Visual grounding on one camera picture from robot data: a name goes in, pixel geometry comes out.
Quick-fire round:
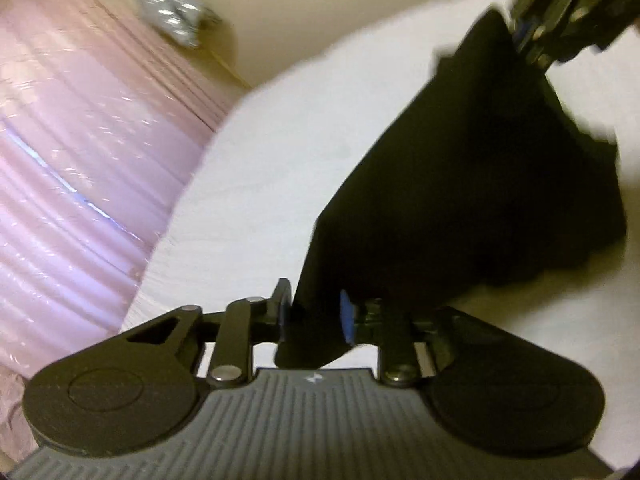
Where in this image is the black garment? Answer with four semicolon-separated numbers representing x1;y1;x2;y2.
276;9;627;368

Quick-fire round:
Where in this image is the striped white bedspread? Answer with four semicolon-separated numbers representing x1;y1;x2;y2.
122;0;639;469

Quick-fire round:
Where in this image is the pink curtain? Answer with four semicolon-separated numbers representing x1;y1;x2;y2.
1;0;243;377

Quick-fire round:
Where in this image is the pink crumpled blanket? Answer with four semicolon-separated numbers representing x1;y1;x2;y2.
1;366;38;463

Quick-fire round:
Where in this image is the silver grey hanging item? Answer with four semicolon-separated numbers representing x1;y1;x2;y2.
136;0;222;49

